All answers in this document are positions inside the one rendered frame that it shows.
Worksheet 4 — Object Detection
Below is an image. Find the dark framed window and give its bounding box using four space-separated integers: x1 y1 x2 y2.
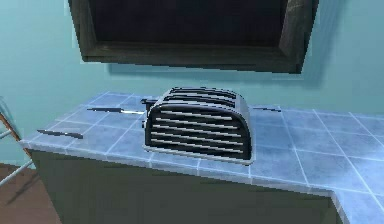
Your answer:
68 0 320 75

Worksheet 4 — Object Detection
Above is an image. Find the dark flat utensil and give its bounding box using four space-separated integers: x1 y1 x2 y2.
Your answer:
36 129 84 140

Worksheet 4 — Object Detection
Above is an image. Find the thin dark utensil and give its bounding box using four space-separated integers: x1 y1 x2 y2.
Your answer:
252 106 283 113

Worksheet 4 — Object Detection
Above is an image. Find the blue tiled kitchen counter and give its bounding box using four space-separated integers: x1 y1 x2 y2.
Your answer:
19 91 384 224

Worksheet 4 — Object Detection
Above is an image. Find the black handled knife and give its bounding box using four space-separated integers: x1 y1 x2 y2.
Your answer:
86 107 146 116

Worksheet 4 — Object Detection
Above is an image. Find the black and silver toaster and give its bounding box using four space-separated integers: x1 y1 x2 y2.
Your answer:
140 86 254 166

